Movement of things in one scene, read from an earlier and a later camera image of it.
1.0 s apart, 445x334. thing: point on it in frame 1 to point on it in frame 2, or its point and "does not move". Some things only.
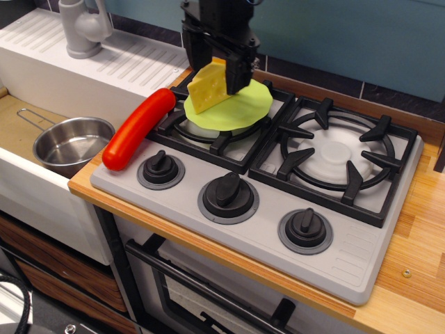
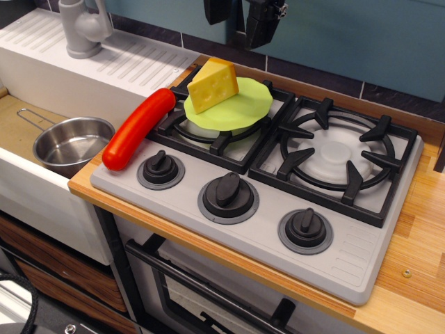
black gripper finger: (238, 74) to (263, 18)
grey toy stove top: (313, 189) does not move
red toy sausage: (147, 114) does not move
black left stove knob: (160, 172) does not move
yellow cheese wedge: (209, 85) does not move
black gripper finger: (199, 48) to (217, 10)
